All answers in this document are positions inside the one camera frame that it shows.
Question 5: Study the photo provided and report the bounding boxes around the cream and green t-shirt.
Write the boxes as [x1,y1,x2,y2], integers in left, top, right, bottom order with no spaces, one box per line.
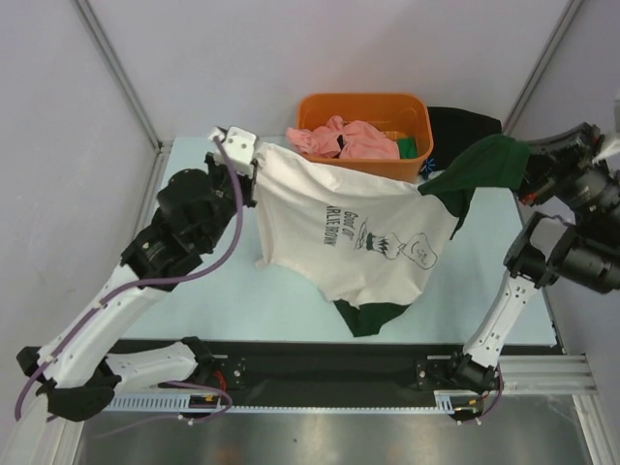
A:
[255,134,532,337]

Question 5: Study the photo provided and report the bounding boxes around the orange plastic basket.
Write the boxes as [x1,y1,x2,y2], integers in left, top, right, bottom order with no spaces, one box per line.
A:
[286,93,434,182]

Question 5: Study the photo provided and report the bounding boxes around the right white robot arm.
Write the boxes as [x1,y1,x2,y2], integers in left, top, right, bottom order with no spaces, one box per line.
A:
[445,123,619,394]

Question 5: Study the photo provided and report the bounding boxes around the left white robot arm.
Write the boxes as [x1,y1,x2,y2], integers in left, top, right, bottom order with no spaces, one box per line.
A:
[15,153,258,422]

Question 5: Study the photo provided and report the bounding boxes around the folded black t-shirt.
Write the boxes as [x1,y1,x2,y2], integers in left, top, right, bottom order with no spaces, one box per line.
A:
[421,107,502,177]

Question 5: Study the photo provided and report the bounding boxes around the pink t-shirt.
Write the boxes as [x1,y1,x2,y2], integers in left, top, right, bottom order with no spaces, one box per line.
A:
[286,115,400,161]

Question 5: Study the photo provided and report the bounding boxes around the green garment in basket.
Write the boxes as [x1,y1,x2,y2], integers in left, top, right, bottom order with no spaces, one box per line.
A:
[396,138,419,160]

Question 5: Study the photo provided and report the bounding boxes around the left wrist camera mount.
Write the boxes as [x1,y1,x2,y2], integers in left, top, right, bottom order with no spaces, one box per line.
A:
[208,126,260,177]

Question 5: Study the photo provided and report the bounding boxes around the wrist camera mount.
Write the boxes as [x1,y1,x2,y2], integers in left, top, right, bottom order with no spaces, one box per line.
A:
[208,126,260,177]
[592,135,620,164]

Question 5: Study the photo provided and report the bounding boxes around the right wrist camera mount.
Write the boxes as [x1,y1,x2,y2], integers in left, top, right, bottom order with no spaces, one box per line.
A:
[592,135,620,164]

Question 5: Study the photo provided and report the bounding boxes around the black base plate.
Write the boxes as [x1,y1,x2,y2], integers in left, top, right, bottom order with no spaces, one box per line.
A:
[99,338,566,409]

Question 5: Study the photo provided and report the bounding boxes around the left white cable duct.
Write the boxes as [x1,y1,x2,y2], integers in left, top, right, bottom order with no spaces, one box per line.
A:
[106,392,229,411]

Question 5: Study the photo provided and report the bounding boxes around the white cable duct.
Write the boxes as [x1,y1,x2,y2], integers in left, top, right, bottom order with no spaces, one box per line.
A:
[433,389,499,408]
[106,392,229,411]

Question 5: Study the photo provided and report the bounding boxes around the right white cable duct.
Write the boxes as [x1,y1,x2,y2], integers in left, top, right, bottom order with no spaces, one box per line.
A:
[433,389,499,408]

